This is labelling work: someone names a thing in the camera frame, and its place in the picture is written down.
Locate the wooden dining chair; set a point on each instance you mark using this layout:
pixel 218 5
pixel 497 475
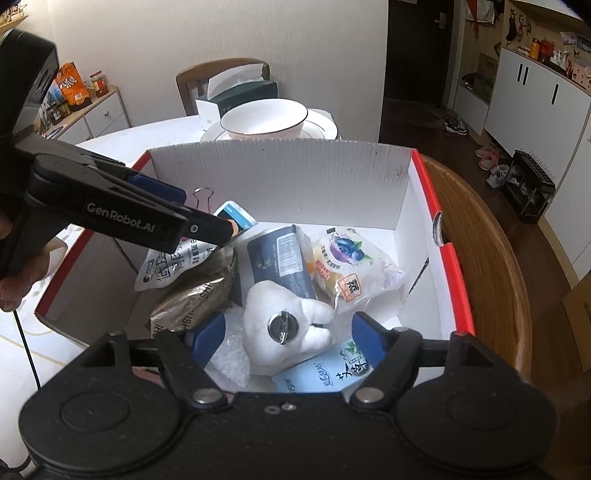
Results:
pixel 191 82

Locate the orange snack bag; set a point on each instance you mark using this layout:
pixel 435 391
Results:
pixel 72 87

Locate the silver chicken snack pouch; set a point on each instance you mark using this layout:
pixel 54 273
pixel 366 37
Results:
pixel 160 269

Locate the black shoe rack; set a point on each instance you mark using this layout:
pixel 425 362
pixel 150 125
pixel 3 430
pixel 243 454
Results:
pixel 528 187

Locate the small blue white box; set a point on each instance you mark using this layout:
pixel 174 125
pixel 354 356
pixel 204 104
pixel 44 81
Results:
pixel 231 211

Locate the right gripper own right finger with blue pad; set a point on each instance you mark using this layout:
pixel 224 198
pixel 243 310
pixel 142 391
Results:
pixel 393 356

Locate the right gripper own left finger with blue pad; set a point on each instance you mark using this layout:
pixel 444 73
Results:
pixel 184 354

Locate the binder clip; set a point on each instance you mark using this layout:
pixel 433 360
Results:
pixel 202 197

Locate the dark blue snack pouch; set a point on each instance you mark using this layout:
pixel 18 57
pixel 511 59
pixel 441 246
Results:
pixel 282 255

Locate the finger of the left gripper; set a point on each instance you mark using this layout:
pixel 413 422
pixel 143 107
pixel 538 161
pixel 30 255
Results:
pixel 138 216
pixel 153 186

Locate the white plate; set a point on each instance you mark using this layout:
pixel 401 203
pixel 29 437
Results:
pixel 319 125

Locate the white sideboard cabinet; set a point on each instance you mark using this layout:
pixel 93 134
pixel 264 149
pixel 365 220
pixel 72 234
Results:
pixel 105 115

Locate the white plush toy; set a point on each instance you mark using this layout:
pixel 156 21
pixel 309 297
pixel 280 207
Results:
pixel 281 329

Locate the person's hand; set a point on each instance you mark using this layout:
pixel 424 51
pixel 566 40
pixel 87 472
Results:
pixel 15 288

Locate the brown foil snack packet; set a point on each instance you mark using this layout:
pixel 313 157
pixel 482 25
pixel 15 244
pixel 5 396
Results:
pixel 195 294

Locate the green white tissue box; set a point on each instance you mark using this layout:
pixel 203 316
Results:
pixel 233 87

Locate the blueberry cake packet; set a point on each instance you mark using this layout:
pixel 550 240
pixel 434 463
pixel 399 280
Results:
pixel 350 270

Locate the white wall cabinet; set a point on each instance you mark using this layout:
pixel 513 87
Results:
pixel 539 111

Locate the white red cardboard box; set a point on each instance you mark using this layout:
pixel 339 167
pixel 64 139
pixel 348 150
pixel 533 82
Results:
pixel 382 191

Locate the red lidded jar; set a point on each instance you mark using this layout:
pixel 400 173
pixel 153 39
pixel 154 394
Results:
pixel 99 83

